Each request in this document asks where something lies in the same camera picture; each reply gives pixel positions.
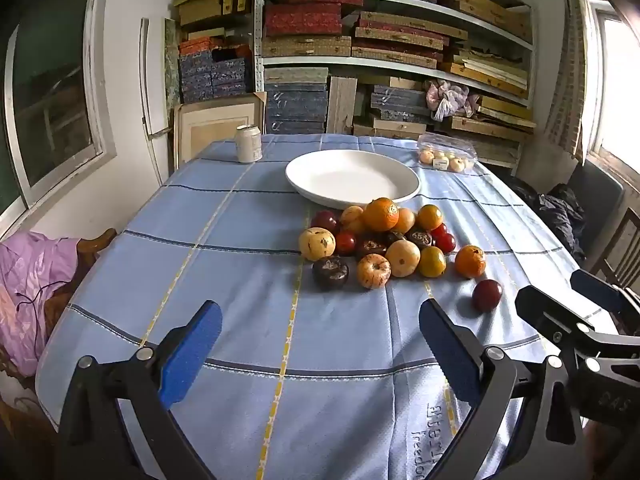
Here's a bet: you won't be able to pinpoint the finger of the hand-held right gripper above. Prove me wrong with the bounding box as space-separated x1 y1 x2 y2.
570 269 640 336
515 285 608 356

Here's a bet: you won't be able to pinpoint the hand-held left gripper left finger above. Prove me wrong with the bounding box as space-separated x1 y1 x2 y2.
59 300 223 480

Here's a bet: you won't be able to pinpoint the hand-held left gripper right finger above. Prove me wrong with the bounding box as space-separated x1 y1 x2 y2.
419 299 586 480

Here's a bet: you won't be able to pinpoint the dark red plum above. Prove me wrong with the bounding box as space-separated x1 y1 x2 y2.
472 280 503 313
311 210 341 233

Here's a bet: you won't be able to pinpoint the orange with dark spot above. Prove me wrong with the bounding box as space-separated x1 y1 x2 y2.
385 239 422 278

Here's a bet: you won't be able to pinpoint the streaked yellow apple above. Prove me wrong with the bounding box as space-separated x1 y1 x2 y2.
356 253 392 290
299 227 336 262

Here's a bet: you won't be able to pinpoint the yellow green tangerine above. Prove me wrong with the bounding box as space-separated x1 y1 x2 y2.
418 246 447 278
416 204 444 231

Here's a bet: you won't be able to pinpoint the white plate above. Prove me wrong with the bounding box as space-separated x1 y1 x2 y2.
285 149 422 210

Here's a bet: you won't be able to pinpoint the plain brown wooden chair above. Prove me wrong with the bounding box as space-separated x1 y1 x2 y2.
590 207 640 306

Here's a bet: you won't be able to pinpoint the black jacket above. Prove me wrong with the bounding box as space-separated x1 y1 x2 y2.
510 177 588 261

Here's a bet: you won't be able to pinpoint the blue checked tablecloth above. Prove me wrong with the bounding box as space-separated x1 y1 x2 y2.
35 132 621 480

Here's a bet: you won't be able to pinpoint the dark grey chair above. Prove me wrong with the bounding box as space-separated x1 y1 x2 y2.
567 160 626 261

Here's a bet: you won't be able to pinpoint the carved brown wooden chair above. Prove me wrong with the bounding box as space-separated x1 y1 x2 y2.
30 227 118 311

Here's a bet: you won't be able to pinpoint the pink purple cloth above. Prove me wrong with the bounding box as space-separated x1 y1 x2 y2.
0 230 86 376

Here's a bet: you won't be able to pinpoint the white framed window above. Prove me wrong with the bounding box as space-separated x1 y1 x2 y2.
582 0 640 176
0 0 118 226

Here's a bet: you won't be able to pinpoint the white drink can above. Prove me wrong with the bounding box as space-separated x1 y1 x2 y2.
235 124 263 164

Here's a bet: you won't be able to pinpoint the beige checked curtain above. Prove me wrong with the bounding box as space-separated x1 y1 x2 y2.
544 0 592 157

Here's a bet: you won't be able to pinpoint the pink white crumpled plastic bag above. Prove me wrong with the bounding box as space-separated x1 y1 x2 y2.
425 80 481 122

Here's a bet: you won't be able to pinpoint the stack of yellow wooden boxes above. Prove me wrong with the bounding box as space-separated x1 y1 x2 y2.
439 0 537 133

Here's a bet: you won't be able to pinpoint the grey blue flat boxes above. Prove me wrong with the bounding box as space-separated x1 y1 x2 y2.
370 85 431 122

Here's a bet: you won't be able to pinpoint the grey weathered wooden board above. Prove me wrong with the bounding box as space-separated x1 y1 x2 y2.
327 76 358 135

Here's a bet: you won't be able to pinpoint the stack of dark blue boxes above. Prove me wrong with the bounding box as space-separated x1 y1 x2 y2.
264 82 329 135

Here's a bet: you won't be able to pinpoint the long white plastic strip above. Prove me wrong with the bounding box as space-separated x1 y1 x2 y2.
139 17 166 186

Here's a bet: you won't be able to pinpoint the pile of blue floral boxes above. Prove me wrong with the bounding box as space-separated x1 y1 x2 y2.
179 57 253 103

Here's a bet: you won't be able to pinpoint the green marbled panel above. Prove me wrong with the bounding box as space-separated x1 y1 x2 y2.
164 19 181 111

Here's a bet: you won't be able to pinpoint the orange patterned box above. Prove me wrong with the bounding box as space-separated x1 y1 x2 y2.
179 36 252 59

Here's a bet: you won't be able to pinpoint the white metal shelf rack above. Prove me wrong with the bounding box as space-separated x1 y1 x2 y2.
252 0 538 171

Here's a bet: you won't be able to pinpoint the stack of woven tan boxes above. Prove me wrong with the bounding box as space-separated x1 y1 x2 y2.
261 0 470 70

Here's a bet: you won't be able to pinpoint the stack of red patterned boxes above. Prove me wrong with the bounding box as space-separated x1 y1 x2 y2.
264 0 366 37

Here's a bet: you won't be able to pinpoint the pale wooden picture frame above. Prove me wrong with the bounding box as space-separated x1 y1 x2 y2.
174 92 266 171

